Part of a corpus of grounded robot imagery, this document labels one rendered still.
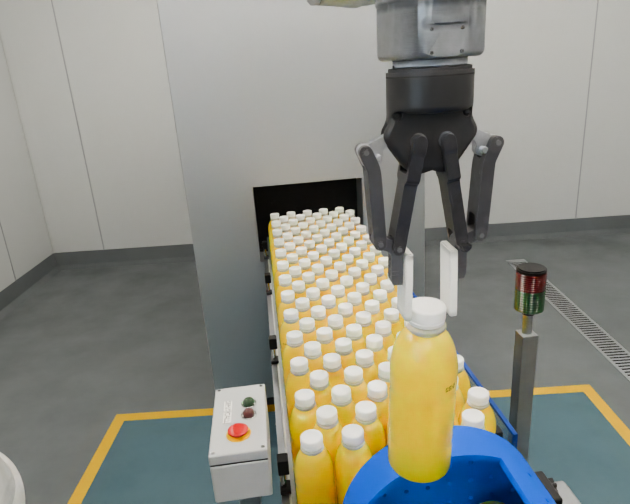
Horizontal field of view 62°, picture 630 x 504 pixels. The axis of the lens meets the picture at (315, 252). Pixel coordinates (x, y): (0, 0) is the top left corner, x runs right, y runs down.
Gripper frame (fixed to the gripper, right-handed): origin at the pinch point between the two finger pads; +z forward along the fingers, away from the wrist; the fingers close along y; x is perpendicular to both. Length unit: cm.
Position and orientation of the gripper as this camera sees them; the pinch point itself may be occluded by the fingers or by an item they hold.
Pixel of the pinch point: (426, 281)
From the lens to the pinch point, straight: 53.2
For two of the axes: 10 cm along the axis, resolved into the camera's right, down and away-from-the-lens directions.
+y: 9.9, -0.9, 0.9
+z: 0.6, 9.4, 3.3
